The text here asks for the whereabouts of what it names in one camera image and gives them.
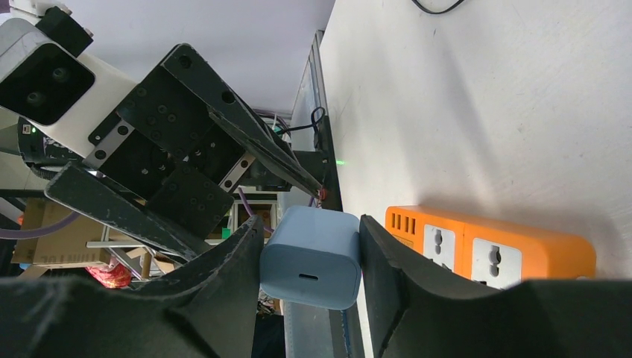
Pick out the light blue charger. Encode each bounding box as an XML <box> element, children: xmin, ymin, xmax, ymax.
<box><xmin>259</xmin><ymin>206</ymin><xmax>361</xmax><ymax>310</ymax></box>

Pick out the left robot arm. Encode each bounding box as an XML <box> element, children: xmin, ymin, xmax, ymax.
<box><xmin>1</xmin><ymin>41</ymin><xmax>322</xmax><ymax>260</ymax></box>

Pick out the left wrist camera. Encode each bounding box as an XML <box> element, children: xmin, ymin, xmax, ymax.
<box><xmin>1</xmin><ymin>1</ymin><xmax>136</xmax><ymax>158</ymax></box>

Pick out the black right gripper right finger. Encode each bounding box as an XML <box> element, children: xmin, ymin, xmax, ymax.
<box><xmin>359</xmin><ymin>215</ymin><xmax>631</xmax><ymax>357</ymax></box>

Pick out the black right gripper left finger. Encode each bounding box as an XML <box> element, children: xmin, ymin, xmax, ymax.
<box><xmin>1</xmin><ymin>216</ymin><xmax>264</xmax><ymax>357</ymax></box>

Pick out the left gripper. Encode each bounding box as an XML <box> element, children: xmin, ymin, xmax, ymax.
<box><xmin>44</xmin><ymin>43</ymin><xmax>322</xmax><ymax>261</ymax></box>

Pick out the black charger with cable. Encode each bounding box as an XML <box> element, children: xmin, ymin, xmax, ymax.
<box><xmin>411</xmin><ymin>0</ymin><xmax>465</xmax><ymax>16</ymax></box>

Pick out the orange power strip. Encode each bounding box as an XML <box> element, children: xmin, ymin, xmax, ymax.
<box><xmin>385</xmin><ymin>206</ymin><xmax>596</xmax><ymax>289</ymax></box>

